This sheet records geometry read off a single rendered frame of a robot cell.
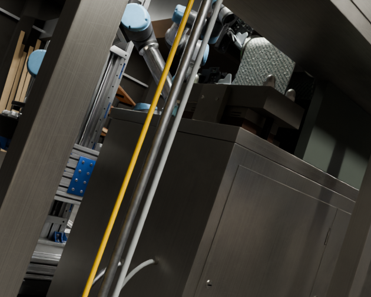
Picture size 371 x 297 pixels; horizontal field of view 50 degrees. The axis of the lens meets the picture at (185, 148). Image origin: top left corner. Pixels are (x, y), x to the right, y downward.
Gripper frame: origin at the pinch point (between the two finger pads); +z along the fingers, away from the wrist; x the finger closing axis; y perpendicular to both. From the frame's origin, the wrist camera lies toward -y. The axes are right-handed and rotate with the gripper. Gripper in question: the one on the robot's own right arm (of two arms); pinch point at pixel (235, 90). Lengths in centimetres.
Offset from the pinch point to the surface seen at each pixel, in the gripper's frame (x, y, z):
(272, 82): -17.0, -3.9, 30.9
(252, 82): -0.3, 3.1, 6.8
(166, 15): 189, 183, -399
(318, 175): 11.3, -20.7, 34.1
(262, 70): -0.3, 7.4, 9.4
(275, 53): -0.2, 13.2, 12.8
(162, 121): -56, -27, 46
